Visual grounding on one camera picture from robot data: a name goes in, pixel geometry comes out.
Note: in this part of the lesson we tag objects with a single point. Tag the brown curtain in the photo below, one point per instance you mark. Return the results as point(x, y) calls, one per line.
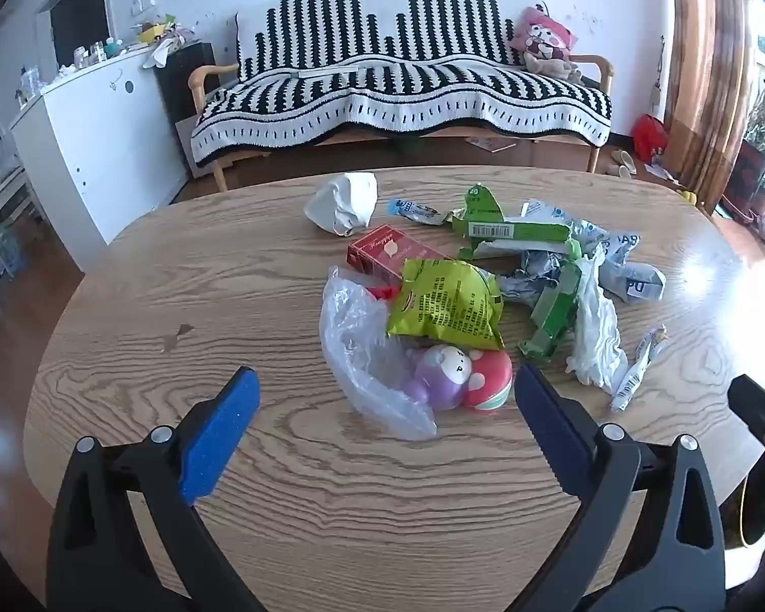
point(707, 70)

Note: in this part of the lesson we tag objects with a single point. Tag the red bag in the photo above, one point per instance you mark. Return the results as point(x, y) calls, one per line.
point(650, 137)

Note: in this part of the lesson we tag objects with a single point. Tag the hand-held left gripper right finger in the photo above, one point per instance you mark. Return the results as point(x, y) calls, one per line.
point(551, 427)

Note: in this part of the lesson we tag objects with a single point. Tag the black television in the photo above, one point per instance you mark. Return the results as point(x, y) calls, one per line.
point(80, 9)

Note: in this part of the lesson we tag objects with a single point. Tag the pink plush cushion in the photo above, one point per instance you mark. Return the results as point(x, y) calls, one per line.
point(545, 41)

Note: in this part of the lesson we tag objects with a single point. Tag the silver blue wrapper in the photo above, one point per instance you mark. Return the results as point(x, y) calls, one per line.
point(532, 277)

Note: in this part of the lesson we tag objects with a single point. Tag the wooden sofa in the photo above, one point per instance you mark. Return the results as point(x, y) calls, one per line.
point(602, 70)

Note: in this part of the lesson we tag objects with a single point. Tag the red mushroom toy ball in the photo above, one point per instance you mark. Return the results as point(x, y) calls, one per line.
point(489, 381)

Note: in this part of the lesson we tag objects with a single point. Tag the small blue snack wrapper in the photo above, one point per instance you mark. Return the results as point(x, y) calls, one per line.
point(417, 210)

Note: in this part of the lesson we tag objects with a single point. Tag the pale blue printed wrapper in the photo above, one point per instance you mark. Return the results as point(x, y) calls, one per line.
point(618, 261)

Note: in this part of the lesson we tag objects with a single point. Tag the white cabinet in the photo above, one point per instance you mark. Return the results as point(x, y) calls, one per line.
point(95, 140)

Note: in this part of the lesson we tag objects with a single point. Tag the red cardboard box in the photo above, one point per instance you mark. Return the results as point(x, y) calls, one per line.
point(389, 255)

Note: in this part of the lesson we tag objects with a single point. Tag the black speaker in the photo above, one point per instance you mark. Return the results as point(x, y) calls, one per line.
point(182, 83)

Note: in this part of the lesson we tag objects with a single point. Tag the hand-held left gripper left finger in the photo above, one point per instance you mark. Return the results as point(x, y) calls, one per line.
point(220, 433)

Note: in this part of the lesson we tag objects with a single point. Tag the small white printed wrapper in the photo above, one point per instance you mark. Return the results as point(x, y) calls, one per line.
point(637, 370)

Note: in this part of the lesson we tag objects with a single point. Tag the yellow-green snack bag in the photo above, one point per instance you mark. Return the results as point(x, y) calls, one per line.
point(446, 306)

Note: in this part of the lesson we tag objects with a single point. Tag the purple toy figure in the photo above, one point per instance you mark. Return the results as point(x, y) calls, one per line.
point(443, 376)

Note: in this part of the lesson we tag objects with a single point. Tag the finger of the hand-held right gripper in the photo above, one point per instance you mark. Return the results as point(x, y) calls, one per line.
point(755, 405)

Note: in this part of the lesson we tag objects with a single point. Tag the clear plastic bag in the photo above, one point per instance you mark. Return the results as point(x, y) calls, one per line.
point(363, 357)

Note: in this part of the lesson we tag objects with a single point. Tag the pair of slippers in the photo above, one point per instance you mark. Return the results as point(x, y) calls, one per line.
point(621, 164)

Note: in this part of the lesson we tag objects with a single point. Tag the black and white striped blanket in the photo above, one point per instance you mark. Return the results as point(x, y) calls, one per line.
point(408, 83)

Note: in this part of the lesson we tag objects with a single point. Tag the crumpled white paper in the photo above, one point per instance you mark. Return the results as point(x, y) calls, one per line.
point(343, 203)

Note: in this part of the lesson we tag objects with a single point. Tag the white crumpled tissue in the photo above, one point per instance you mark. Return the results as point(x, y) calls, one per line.
point(596, 331)

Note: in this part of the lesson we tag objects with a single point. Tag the torn green carton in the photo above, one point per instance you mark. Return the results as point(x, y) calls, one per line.
point(516, 229)

